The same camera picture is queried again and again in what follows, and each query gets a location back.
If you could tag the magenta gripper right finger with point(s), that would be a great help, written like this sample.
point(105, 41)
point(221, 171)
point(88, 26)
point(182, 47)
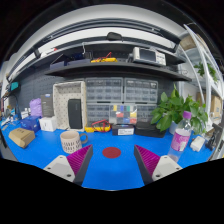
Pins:
point(153, 167)

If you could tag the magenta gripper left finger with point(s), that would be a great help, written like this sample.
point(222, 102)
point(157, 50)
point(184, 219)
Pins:
point(73, 167)

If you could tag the clear bottle with purple cap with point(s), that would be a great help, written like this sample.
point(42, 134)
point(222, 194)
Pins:
point(181, 137)

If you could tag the beige patterned mug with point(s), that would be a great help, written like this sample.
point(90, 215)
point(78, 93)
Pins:
point(72, 141)

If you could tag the red round marker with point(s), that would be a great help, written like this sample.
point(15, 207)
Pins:
point(111, 152)

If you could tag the black flat case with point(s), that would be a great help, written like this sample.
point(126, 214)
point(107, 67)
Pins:
point(148, 130)

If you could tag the black box with label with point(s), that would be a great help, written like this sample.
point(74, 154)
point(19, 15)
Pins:
point(122, 129)

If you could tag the small white box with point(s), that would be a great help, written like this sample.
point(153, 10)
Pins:
point(48, 124)

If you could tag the yellow multimeter with leads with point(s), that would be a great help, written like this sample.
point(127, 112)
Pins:
point(101, 126)

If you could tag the white power adapter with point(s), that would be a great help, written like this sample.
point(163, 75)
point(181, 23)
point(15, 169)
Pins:
point(197, 143)

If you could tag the green potted plant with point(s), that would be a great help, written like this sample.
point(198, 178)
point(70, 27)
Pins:
point(170, 109)

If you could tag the brown cardboard box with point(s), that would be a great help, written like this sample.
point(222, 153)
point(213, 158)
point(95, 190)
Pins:
point(22, 137)

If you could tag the black rectangular speaker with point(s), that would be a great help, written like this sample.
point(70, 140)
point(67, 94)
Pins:
point(74, 113)

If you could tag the blue box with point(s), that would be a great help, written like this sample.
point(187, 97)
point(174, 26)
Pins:
point(31, 123)

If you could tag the drawer organiser with coloured parts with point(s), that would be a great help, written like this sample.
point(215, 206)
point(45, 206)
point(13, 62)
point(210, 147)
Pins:
point(123, 114)

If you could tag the dark grey box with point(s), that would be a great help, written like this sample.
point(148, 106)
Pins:
point(47, 105)

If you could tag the purple bag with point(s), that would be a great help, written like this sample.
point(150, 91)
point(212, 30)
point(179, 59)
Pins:
point(35, 107)

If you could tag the white perforated tray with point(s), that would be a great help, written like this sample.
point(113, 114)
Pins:
point(62, 92)

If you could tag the grey drawer organiser right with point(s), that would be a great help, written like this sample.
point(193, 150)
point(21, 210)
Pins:
point(140, 90)

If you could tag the grey drawer organiser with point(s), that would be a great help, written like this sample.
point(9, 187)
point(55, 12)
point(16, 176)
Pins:
point(140, 90)
point(104, 89)

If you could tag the grey drawer organiser left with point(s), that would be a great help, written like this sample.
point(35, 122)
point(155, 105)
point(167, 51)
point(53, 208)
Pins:
point(104, 89)

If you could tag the oscilloscope on shelf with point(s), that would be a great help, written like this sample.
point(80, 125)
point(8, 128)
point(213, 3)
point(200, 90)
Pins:
point(148, 56)

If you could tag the yellow tool on shelf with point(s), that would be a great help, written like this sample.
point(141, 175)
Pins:
point(107, 58)

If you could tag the white shelving rack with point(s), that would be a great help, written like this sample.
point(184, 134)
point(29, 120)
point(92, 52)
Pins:
point(208, 78)

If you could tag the black wall shelf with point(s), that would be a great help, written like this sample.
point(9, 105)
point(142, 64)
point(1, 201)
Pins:
point(116, 69)

